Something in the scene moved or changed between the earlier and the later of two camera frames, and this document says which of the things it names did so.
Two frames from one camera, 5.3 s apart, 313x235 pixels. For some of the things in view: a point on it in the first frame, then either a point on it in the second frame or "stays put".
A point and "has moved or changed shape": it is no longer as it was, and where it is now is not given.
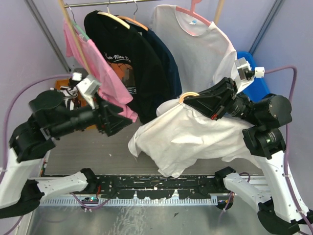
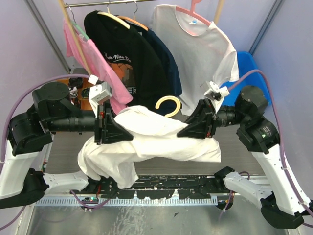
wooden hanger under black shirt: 114,18 stays put
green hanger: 79,29 stays put
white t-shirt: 182,138 has moved or changed shape
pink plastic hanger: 195,15 stays put
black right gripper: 214,101 -> 202,122
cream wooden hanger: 189,93 -> 169,98
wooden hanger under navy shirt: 133,20 stays put
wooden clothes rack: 63,7 stays put
